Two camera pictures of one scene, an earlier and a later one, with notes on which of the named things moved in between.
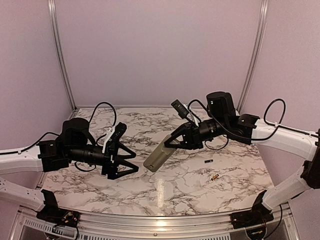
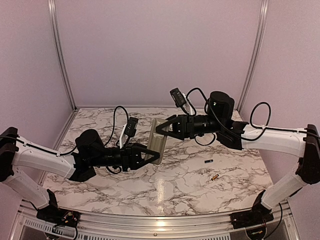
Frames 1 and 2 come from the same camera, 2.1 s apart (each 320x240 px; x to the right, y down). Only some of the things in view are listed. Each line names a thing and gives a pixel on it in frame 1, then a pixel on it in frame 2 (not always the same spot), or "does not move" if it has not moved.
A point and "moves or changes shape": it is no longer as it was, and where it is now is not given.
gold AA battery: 217,175 does not move
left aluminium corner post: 53,18 does not move
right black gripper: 192,135 -> 183,126
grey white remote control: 158,156 moves or changes shape
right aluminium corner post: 257,50 does not move
